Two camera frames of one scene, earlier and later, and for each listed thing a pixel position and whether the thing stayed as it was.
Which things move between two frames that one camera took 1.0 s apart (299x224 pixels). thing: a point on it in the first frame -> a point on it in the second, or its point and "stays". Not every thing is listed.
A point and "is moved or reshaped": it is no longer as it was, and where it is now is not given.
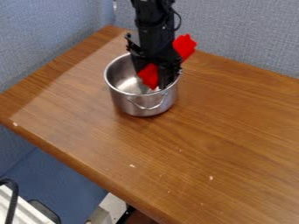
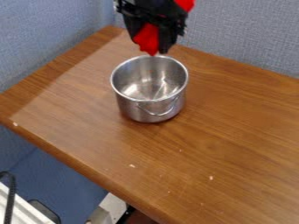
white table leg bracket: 108,211 stays
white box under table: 31,212 stays
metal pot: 135,99 is moved or reshaped
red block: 150,71 is moved or reshaped
